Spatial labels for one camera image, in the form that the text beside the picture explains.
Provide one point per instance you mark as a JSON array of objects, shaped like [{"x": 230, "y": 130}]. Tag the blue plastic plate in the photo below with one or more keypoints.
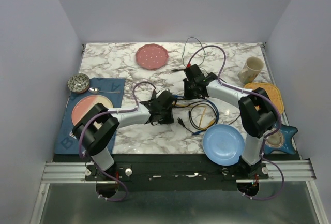
[{"x": 223, "y": 144}]

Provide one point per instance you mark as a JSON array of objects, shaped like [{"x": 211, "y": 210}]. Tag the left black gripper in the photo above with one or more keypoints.
[{"x": 170, "y": 119}]

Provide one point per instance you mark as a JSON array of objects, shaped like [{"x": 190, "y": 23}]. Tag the cream ceramic mug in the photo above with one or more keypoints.
[{"x": 252, "y": 67}]

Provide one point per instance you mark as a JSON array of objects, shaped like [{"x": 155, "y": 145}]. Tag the patterned small bowl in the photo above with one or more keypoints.
[{"x": 78, "y": 83}]

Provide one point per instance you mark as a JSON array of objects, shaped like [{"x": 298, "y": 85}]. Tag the metal fork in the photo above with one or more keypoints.
[{"x": 72, "y": 135}]

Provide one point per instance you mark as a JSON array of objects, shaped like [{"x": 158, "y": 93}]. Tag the blue fabric placemat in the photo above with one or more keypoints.
[{"x": 84, "y": 94}]

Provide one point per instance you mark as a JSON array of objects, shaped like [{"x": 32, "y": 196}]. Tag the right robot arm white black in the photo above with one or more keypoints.
[{"x": 258, "y": 114}]

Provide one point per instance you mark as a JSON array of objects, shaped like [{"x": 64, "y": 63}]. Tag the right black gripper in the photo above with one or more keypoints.
[{"x": 186, "y": 94}]

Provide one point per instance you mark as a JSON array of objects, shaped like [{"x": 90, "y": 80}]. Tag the aluminium mounting rail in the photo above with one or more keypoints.
[{"x": 71, "y": 173}]

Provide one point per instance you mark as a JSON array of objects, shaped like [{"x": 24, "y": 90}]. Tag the pink dotted plate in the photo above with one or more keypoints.
[{"x": 151, "y": 56}]

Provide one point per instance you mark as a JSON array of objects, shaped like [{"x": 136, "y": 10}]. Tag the yellow woven mat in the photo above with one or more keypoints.
[{"x": 272, "y": 91}]

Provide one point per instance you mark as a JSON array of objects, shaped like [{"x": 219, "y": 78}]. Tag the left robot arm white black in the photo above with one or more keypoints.
[{"x": 95, "y": 130}]

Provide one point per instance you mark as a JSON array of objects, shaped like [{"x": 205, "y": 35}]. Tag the metal spoon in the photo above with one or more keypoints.
[{"x": 94, "y": 90}]

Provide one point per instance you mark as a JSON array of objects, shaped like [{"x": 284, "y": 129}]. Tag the pink cream plate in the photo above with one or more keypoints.
[{"x": 85, "y": 104}]

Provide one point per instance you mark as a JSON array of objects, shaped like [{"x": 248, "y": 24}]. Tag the black two-pin plug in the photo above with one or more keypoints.
[{"x": 180, "y": 121}]

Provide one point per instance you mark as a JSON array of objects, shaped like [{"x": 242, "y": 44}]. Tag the blue star-shaped dish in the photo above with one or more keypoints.
[{"x": 281, "y": 141}]

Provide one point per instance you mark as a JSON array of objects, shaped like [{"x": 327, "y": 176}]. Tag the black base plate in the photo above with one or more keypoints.
[{"x": 166, "y": 172}]

